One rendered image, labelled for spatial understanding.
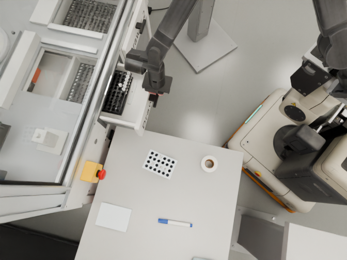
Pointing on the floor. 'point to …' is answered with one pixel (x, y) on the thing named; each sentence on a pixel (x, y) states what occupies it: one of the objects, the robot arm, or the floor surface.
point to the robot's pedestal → (283, 239)
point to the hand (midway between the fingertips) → (158, 93)
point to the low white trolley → (164, 201)
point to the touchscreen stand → (203, 38)
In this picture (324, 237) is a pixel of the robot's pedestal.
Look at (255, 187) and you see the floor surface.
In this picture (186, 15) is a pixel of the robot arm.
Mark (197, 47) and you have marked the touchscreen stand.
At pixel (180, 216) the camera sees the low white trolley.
